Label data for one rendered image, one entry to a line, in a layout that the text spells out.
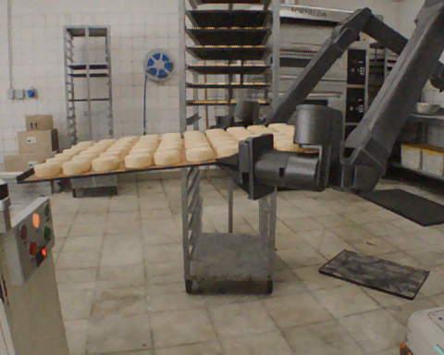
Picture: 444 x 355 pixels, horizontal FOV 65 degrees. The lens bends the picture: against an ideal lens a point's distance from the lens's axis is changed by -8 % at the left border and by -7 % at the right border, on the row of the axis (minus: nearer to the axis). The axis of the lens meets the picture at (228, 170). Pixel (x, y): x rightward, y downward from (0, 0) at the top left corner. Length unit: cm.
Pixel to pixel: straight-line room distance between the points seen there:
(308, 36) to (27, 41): 329
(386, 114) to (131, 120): 437
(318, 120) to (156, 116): 435
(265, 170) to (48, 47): 452
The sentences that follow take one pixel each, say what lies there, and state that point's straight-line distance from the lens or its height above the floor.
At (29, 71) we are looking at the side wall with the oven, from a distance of 500.
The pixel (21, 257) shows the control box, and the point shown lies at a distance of 90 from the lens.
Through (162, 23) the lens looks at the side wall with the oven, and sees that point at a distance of 493.
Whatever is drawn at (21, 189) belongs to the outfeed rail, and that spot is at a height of 86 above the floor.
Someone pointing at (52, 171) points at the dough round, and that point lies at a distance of 72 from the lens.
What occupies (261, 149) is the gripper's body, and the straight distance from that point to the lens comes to 61.
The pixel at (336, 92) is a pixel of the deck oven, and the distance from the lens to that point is 441.
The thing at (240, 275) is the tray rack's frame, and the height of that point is 15.
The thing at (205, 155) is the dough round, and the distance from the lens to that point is 68.
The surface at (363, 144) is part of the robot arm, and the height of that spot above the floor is 103.
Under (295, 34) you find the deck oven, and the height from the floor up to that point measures 173.
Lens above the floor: 110
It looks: 12 degrees down
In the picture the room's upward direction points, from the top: straight up
